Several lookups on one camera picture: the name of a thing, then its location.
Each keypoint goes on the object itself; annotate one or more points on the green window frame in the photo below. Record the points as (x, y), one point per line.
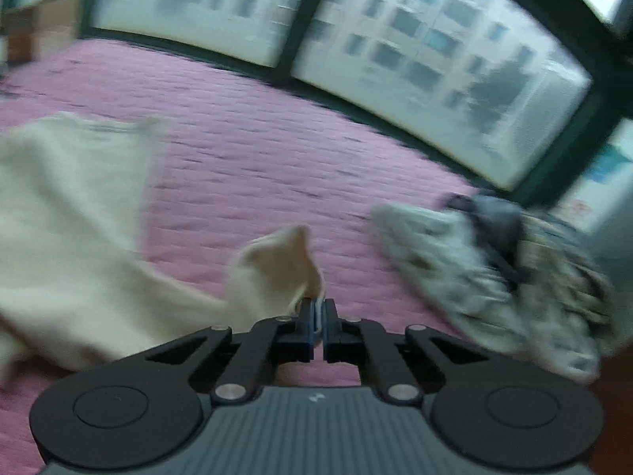
(299, 34)

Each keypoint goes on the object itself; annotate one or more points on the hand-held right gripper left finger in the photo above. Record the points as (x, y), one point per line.
(307, 317)

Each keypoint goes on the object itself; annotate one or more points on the light patterned garment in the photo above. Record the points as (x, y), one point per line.
(445, 267)

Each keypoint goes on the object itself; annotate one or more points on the dark grey garment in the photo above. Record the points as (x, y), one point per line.
(494, 217)

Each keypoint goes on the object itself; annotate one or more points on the printed wall poster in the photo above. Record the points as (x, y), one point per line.
(603, 168)

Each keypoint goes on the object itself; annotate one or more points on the pink foam mat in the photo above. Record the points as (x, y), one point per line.
(247, 158)

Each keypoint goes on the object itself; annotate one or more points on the cream sweater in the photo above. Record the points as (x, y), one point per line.
(74, 208)

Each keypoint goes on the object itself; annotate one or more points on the cardboard box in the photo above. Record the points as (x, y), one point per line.
(49, 24)

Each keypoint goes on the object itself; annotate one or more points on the tan patterned garment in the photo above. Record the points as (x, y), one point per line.
(568, 277)

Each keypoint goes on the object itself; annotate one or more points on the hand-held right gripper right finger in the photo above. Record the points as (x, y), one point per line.
(330, 317)

